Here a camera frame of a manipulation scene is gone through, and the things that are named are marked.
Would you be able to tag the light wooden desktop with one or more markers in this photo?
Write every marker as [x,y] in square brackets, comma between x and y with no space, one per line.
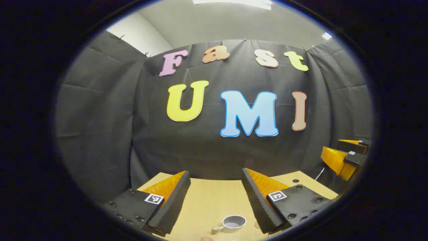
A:
[214,197]

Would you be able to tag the ceiling light panel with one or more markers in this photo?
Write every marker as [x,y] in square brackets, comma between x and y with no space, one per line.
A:
[327,35]
[234,3]

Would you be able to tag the black backdrop cloth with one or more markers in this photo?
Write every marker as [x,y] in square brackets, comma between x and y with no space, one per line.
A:
[200,147]

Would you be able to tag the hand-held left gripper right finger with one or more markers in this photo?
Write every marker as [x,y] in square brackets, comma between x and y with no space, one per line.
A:
[259,204]

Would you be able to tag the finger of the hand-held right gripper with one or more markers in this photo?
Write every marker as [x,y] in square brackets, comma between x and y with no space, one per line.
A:
[357,145]
[341,162]

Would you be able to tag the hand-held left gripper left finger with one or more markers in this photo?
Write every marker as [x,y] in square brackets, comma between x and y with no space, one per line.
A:
[174,207]

